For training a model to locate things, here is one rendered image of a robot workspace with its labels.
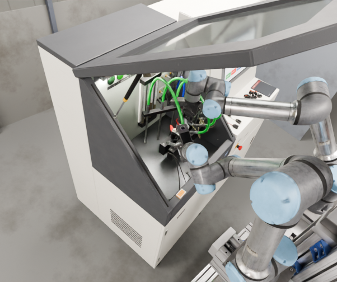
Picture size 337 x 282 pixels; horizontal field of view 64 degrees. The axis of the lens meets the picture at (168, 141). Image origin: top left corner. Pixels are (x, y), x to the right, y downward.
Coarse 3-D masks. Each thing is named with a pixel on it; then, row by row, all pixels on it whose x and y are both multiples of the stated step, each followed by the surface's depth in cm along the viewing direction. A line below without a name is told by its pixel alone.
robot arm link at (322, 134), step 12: (300, 84) 112; (312, 84) 107; (324, 84) 107; (300, 96) 108; (324, 120) 114; (312, 132) 121; (324, 132) 118; (324, 144) 122; (336, 144) 129; (324, 156) 127; (336, 156) 125
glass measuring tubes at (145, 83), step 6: (144, 78) 147; (150, 78) 147; (144, 84) 146; (150, 84) 152; (156, 84) 158; (144, 90) 151; (156, 90) 161; (144, 96) 154; (156, 96) 165; (144, 102) 158; (150, 102) 165; (138, 108) 162; (144, 108) 161; (150, 108) 168; (138, 114) 166; (138, 120) 169; (144, 120) 172; (150, 120) 175
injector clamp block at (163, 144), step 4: (192, 128) 169; (196, 128) 170; (200, 128) 171; (176, 136) 163; (192, 136) 166; (196, 136) 174; (164, 140) 160; (168, 140) 160; (176, 140) 167; (180, 140) 161; (160, 144) 158; (164, 144) 158; (160, 148) 160; (164, 148) 158; (168, 148) 163; (172, 148) 156; (160, 152) 163; (164, 152) 161; (172, 152) 154; (176, 152) 159; (168, 156) 159; (172, 156) 157
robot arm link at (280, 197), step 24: (288, 168) 66; (312, 168) 65; (264, 192) 64; (288, 192) 60; (312, 192) 63; (264, 216) 66; (288, 216) 61; (264, 240) 74; (240, 264) 87; (264, 264) 82
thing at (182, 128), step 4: (184, 124) 117; (180, 128) 116; (184, 128) 116; (180, 132) 116; (184, 132) 116; (188, 132) 115; (180, 136) 115; (184, 136) 115; (188, 136) 115; (184, 140) 114; (188, 140) 114; (192, 140) 114
